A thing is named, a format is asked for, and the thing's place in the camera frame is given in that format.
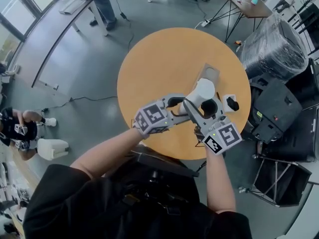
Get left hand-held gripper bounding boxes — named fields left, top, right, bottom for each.
left=133, top=93, right=192, bottom=139

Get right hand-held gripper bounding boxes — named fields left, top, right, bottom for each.
left=182, top=96, right=243, bottom=156

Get person's right forearm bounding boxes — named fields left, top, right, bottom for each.
left=205, top=148, right=236, bottom=214

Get person's left forearm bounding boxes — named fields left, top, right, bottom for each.
left=70, top=127, right=144, bottom=179

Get small white box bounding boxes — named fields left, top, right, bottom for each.
left=221, top=94, right=237, bottom=113

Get small black cloth item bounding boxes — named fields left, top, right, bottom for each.
left=225, top=96, right=240, bottom=112

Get grey box with two circles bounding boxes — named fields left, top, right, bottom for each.
left=191, top=63, right=221, bottom=97

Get black chest-mounted box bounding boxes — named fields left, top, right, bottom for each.
left=129, top=144, right=200, bottom=178

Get open black foam case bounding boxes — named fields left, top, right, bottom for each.
left=246, top=72, right=304, bottom=144

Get white power strip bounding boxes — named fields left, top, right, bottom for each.
left=194, top=19, right=210, bottom=29

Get plastic-wrapped black chairs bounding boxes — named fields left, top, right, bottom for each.
left=240, top=11, right=309, bottom=81

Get large black equipment case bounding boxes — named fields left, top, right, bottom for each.
left=284, top=58, right=319, bottom=161

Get black folding cart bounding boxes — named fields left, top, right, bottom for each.
left=239, top=154, right=314, bottom=208

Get wooden desk with black legs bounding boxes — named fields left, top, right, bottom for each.
left=209, top=0, right=274, bottom=43

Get white plastic bin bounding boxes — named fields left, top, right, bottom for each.
left=37, top=138, right=70, bottom=161

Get black monitor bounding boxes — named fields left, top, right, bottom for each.
left=296, top=2, right=319, bottom=36

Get person's black shirt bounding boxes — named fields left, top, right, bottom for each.
left=23, top=143, right=252, bottom=239

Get white keyboard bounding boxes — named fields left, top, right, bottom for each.
left=59, top=0, right=84, bottom=14

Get long grey desk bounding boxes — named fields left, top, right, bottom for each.
left=13, top=0, right=109, bottom=89

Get black power cable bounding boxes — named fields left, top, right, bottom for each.
left=41, top=96, right=118, bottom=112

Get glass door with black frame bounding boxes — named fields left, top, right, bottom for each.
left=0, top=0, right=59, bottom=43

